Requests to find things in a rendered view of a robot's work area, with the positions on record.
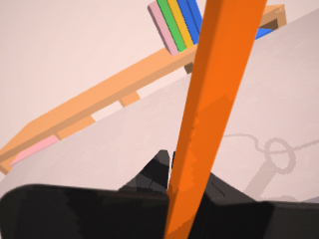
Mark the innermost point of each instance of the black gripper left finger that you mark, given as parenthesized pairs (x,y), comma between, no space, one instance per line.
(138,210)

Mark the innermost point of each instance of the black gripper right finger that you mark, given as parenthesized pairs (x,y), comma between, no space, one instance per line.
(225,212)

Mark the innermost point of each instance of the thin grey wire with green sections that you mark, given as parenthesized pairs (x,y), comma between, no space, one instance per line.
(313,200)

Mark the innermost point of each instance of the orange handle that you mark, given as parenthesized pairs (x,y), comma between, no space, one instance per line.
(228,29)

